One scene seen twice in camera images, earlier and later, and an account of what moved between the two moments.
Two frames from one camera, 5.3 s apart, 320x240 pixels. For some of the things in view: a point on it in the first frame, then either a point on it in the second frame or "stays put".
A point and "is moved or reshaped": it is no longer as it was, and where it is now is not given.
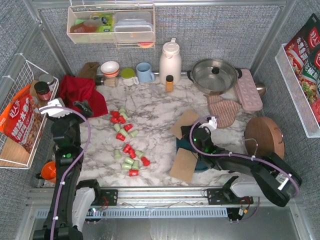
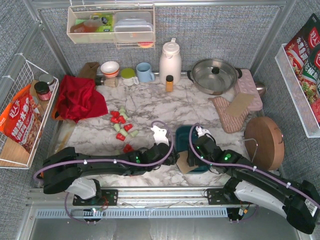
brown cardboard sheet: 186,119 → 239,104
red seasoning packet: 303,52 stays put
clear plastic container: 133,26 stays put
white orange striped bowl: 110,69 stays put
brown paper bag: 89,70 stays put
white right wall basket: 297,93 stays put
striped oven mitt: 225,110 → 230,124
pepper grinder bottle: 110,81 stays put
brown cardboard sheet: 184,165 is moved or reshaped
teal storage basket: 185,143 is moved or reshaped
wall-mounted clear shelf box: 127,26 stays put
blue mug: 143,72 stays put
